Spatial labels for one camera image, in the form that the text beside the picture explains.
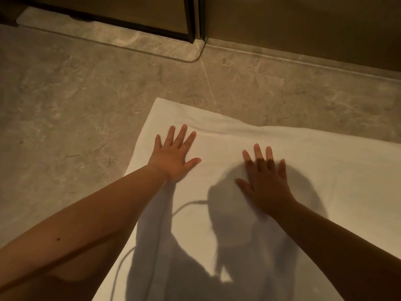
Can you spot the person's left hand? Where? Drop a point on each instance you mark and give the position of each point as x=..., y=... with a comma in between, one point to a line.
x=170, y=159

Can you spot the person's right hand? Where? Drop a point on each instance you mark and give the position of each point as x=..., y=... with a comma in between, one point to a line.
x=268, y=188

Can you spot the small white towel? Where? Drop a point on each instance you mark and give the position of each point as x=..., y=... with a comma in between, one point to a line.
x=313, y=184

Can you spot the person's right forearm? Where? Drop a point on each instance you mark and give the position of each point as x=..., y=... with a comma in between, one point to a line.
x=341, y=257

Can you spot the person's left forearm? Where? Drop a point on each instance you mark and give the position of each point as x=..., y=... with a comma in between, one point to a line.
x=75, y=228

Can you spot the bronze glass shower door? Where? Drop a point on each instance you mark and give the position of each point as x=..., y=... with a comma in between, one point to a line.
x=297, y=25
x=119, y=9

